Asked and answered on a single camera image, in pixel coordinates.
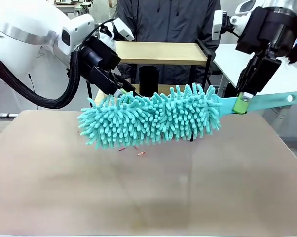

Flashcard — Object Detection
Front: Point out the white background desk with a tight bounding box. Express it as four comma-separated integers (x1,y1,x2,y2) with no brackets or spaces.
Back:
53,0,90,15

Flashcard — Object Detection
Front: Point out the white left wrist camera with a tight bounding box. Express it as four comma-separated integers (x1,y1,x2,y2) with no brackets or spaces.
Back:
112,18,135,42

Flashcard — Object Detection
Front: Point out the black cylindrical cup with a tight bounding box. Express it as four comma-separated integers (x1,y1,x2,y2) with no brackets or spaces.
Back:
138,65,160,97

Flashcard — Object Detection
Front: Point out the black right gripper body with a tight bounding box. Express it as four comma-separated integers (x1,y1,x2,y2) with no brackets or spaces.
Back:
235,6,297,62

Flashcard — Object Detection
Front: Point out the wooden shelf with black frame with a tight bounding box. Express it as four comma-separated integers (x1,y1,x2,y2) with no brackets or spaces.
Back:
94,39,215,102

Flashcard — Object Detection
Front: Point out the teal chenille duster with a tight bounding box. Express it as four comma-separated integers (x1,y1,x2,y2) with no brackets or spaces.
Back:
76,83,297,152

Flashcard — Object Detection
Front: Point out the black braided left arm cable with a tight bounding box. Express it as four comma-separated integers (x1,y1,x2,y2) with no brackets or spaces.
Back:
0,50,82,110

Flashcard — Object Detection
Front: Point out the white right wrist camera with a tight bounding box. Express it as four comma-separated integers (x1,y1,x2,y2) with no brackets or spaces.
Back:
211,9,230,41

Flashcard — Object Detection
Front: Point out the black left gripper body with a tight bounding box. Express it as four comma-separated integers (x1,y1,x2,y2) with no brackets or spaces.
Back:
78,36,122,75

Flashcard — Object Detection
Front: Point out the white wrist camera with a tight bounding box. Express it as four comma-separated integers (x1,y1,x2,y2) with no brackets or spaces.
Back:
112,18,135,42
211,9,230,41

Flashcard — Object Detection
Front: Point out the person's grey jacket torso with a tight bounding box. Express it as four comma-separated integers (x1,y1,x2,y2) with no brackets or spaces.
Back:
115,0,221,85

